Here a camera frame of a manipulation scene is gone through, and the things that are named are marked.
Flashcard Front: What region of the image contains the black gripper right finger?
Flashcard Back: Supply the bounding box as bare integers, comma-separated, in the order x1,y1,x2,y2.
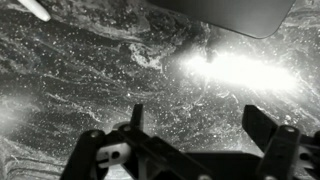
242,105,320,180

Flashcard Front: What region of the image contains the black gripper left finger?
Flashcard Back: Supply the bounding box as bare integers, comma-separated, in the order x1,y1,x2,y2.
60,104,213,180

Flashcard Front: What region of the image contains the white marker pen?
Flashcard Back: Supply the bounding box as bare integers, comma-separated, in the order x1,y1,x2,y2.
17,0,51,22

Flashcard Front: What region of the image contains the dark flat tablet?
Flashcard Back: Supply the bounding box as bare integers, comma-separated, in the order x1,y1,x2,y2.
148,0,296,39

